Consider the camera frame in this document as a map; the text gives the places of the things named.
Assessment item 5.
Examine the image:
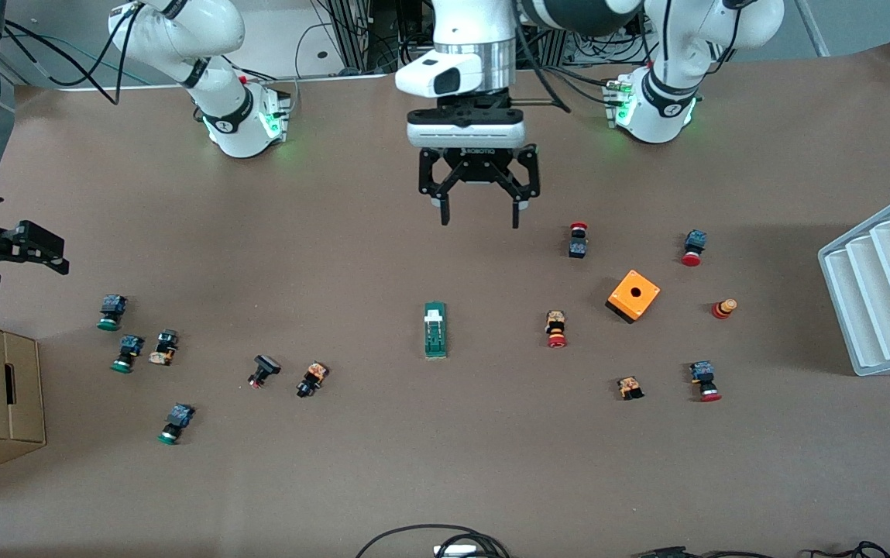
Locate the green load switch white handle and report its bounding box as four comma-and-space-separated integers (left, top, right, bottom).
424, 301, 448, 359

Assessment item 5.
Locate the green pushbutton blue block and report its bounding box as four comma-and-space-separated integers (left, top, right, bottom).
156, 403, 196, 446
98, 294, 128, 332
110, 335, 145, 374

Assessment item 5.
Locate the aluminium profile rack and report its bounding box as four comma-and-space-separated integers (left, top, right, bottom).
321, 0, 438, 74

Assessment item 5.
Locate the black pushbutton red base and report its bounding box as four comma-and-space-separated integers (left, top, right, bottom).
247, 354, 281, 390

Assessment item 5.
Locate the white ribbed tray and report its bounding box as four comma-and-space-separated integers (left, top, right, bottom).
818, 184, 890, 377

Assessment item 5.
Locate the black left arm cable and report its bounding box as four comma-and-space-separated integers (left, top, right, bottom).
510, 23, 608, 114

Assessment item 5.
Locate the beige black switch block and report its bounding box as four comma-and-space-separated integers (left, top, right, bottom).
148, 329, 180, 367

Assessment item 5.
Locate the orange button enclosure box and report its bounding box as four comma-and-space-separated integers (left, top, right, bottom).
606, 269, 661, 325

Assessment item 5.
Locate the black orange selector switch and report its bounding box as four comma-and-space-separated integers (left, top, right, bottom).
296, 361, 329, 399

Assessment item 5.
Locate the black looped cable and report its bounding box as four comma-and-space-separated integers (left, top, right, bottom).
356, 525, 511, 558

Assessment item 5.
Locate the black cable with plug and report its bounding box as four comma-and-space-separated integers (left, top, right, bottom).
631, 546, 778, 558

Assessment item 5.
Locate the thin black cable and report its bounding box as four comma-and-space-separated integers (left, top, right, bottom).
809, 541, 890, 558

